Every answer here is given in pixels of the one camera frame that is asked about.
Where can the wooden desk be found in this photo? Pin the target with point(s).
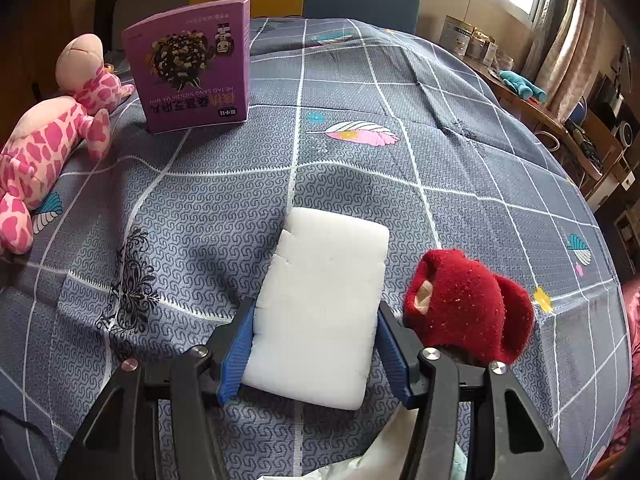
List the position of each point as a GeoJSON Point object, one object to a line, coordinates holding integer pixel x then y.
{"type": "Point", "coordinates": [565, 135]}

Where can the purple printed cardboard box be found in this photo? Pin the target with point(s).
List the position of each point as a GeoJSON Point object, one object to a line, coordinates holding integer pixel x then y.
{"type": "Point", "coordinates": [190, 60]}

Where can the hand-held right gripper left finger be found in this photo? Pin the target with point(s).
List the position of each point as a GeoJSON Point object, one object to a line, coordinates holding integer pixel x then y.
{"type": "Point", "coordinates": [240, 350]}

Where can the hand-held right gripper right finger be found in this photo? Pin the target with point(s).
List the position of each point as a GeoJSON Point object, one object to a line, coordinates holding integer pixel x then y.
{"type": "Point", "coordinates": [395, 355]}

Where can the teal plush toy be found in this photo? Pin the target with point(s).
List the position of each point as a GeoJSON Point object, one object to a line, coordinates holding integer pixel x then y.
{"type": "Point", "coordinates": [522, 85]}

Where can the large metal tin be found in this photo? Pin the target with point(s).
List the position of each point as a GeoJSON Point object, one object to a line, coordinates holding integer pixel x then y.
{"type": "Point", "coordinates": [455, 37]}

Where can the white wet wipes pack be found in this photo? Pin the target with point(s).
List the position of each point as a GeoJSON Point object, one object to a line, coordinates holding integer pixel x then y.
{"type": "Point", "coordinates": [390, 455]}

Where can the small metal tin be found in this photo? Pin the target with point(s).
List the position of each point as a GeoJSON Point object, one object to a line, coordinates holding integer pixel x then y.
{"type": "Point", "coordinates": [482, 49]}

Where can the red knitted sock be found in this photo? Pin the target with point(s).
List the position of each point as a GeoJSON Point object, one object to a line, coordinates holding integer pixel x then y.
{"type": "Point", "coordinates": [465, 305]}

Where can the beige curtain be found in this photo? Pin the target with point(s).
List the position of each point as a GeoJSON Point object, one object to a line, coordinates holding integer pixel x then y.
{"type": "Point", "coordinates": [565, 55]}

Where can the dark chair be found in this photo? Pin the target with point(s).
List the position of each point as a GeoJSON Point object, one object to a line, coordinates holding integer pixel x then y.
{"type": "Point", "coordinates": [110, 10]}

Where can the grey checked bedsheet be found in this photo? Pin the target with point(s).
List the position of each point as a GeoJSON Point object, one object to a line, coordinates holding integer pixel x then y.
{"type": "Point", "coordinates": [400, 160]}

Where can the pink spotted giraffe plush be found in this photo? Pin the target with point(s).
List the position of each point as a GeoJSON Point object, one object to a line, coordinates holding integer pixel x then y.
{"type": "Point", "coordinates": [40, 150]}

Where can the white foam sponge block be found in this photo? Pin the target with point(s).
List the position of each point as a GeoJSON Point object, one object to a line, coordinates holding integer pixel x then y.
{"type": "Point", "coordinates": [320, 300]}

